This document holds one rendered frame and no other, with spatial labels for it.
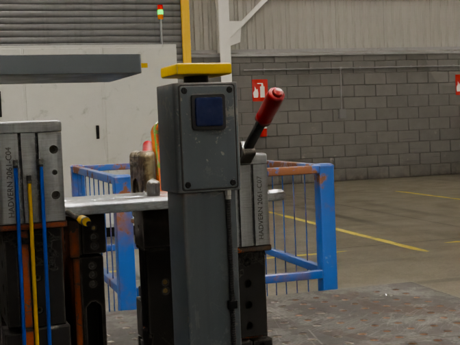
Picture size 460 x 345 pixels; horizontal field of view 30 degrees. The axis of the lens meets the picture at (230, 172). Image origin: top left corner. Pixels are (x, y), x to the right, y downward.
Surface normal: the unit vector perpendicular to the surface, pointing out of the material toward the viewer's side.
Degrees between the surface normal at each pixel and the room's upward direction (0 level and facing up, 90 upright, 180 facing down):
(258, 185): 90
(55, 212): 90
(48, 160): 90
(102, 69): 90
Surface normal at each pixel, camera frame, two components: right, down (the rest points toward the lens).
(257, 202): 0.35, 0.04
